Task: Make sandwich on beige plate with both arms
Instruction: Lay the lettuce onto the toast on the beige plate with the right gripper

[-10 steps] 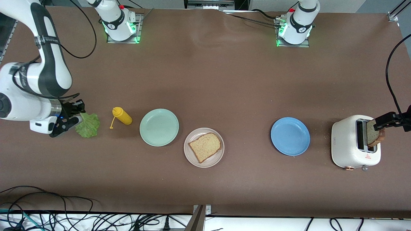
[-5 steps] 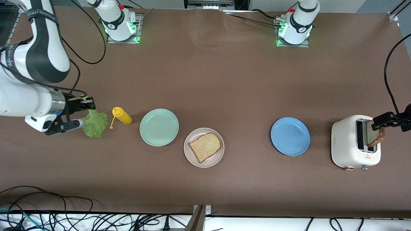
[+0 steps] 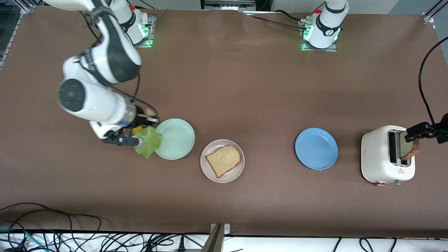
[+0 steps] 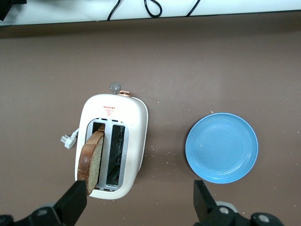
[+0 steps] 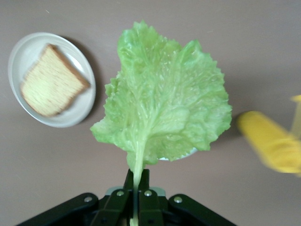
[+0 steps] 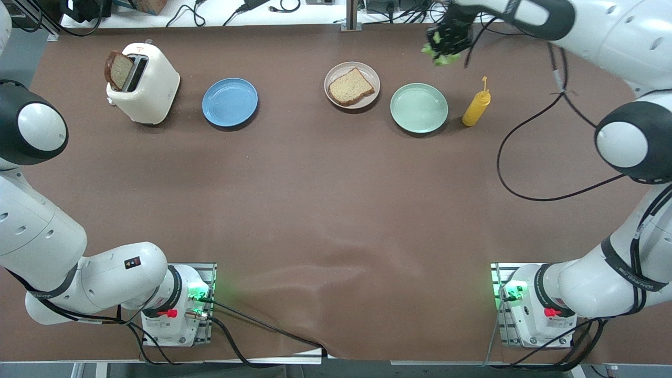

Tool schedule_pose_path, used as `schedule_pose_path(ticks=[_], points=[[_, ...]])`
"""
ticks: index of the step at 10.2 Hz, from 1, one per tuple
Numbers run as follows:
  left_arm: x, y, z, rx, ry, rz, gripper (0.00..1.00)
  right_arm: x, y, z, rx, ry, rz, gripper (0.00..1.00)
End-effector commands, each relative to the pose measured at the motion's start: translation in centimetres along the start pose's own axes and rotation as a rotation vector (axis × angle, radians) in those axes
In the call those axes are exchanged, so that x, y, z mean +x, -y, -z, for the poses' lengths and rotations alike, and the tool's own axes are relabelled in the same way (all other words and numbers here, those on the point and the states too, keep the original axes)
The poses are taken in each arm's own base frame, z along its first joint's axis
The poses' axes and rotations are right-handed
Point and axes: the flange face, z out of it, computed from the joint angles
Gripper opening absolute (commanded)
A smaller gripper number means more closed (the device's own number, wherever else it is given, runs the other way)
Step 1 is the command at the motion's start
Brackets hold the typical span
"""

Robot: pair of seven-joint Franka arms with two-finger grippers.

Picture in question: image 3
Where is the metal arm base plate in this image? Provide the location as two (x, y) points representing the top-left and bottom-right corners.
(133, 15), (155, 48)
(299, 19), (338, 52)

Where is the white toaster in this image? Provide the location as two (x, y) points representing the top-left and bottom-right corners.
(360, 125), (416, 187)

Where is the blue plate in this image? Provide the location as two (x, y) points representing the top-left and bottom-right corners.
(295, 127), (338, 171)

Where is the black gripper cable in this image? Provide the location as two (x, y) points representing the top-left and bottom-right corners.
(419, 37), (448, 125)
(80, 10), (161, 121)

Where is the grey metal stand bracket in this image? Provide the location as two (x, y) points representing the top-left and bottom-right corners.
(201, 223), (231, 252)

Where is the black cable loop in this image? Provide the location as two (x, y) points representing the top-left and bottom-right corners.
(0, 202), (105, 252)

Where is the green lettuce leaf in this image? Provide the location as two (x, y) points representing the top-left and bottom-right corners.
(133, 109), (163, 159)

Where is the black braided base cable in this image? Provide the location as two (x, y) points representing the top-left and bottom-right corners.
(241, 10), (308, 30)

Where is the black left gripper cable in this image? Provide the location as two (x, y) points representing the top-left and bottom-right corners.
(419, 37), (448, 125)

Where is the mint green plate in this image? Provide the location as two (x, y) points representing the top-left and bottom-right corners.
(154, 118), (196, 160)

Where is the teal cable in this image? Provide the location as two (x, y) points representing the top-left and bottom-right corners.
(0, 227), (46, 252)

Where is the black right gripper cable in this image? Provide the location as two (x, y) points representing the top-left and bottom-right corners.
(80, 10), (161, 121)

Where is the brown bread slice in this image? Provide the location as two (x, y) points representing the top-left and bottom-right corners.
(205, 145), (242, 179)
(399, 131), (420, 161)

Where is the beige plate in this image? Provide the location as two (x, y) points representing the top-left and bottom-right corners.
(200, 139), (245, 183)

